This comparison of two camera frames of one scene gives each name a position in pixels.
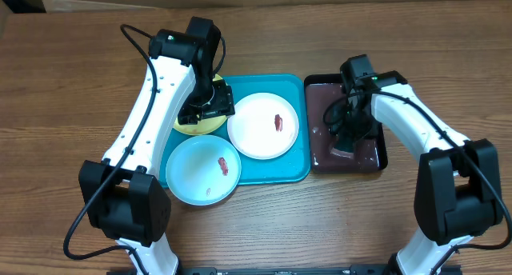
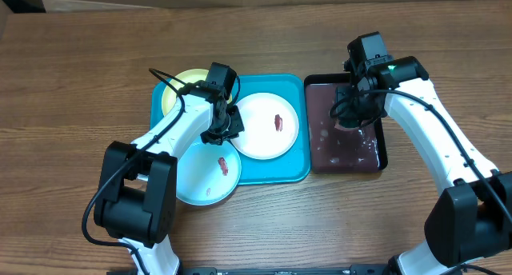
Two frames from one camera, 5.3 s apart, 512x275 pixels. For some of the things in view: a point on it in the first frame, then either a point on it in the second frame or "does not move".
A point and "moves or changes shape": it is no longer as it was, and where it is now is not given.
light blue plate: x=203 y=170 does not move
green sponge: x=346 y=141 moves or changes shape
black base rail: x=291 y=270 does not move
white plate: x=265 y=126 does not move
